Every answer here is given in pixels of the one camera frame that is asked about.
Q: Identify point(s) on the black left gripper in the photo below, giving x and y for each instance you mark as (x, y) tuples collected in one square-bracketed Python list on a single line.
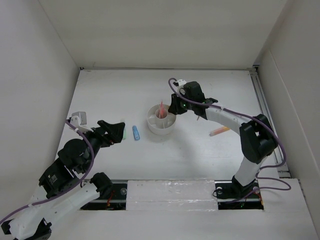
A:
[(116, 131)]

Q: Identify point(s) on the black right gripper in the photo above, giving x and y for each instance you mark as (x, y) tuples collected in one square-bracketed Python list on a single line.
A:
[(174, 107)]

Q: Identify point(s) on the purple capped pen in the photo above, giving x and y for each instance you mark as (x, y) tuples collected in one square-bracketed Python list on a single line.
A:
[(163, 112)]

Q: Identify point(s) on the pink highlighter pen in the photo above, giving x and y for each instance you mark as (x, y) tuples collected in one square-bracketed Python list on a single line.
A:
[(161, 105)]

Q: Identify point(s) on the orange highlighter marker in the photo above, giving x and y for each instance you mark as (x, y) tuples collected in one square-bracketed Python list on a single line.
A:
[(219, 131)]

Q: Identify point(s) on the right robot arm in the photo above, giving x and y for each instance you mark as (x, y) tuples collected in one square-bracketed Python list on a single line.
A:
[(257, 138)]

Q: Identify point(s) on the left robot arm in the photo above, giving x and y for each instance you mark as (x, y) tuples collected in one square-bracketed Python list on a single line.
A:
[(62, 188)]

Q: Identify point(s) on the green highlighter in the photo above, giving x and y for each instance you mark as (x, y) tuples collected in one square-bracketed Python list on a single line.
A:
[(124, 130)]

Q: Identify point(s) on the blue correction tape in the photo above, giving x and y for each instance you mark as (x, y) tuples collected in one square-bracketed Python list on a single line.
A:
[(135, 132)]

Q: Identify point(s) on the white round divided organizer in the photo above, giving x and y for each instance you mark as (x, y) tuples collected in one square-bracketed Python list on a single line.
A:
[(160, 126)]

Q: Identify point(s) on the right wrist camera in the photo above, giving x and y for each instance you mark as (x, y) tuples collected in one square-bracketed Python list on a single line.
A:
[(179, 83)]

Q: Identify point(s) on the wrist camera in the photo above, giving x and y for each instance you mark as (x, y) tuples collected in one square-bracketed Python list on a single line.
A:
[(179, 83), (79, 121)]

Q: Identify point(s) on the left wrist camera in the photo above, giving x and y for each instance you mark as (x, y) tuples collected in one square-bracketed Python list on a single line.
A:
[(79, 121)]

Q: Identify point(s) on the front mounting rail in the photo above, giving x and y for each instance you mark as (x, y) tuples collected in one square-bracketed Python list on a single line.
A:
[(200, 195)]

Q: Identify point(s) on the aluminium rail at right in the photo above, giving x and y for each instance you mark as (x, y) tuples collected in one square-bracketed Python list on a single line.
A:
[(277, 155)]

